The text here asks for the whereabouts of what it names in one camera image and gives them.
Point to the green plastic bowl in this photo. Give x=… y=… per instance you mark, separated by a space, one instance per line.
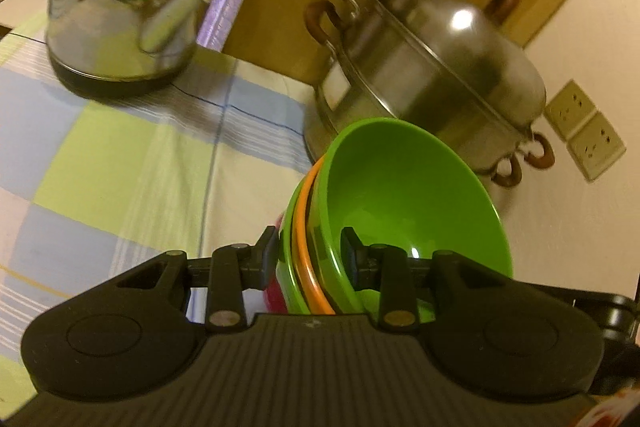
x=287 y=267
x=410 y=187

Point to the stainless steel steamer pot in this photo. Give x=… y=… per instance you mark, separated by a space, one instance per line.
x=425 y=72

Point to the checked tablecloth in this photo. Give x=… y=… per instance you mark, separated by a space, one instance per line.
x=125 y=182

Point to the yellowish wall socket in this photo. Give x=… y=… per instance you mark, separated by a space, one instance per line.
x=570 y=109
x=597 y=147

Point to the purple transparent plate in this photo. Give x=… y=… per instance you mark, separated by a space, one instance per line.
x=275 y=297

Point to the stainless steel kettle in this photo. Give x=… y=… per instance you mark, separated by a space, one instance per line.
x=125 y=7

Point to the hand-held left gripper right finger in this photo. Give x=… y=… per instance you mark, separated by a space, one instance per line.
x=349 y=262

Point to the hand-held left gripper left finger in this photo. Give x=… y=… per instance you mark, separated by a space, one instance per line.
x=267 y=262

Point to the orange plastic bowl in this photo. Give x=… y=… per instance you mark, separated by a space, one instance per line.
x=314 y=287

